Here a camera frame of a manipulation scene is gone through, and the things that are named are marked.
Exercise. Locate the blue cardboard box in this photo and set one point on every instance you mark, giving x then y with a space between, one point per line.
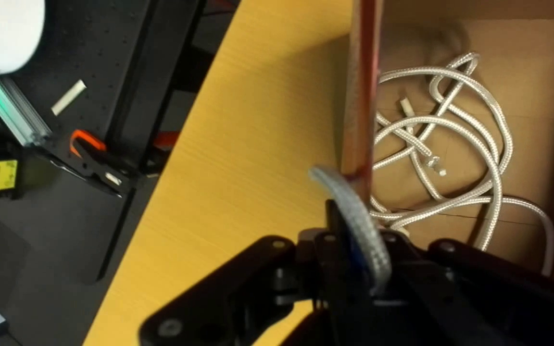
533 97

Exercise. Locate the clear plastic bar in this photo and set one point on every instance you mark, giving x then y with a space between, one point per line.
13 109

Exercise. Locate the small white strip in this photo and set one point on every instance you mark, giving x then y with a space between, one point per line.
67 97

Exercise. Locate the black perforated mounting table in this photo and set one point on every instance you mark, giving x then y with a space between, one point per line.
46 270

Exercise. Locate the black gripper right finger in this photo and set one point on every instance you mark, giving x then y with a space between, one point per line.
500 308

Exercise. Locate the white VR headset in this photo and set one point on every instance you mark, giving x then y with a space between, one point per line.
0 32

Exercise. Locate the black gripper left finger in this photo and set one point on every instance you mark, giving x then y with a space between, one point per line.
225 301

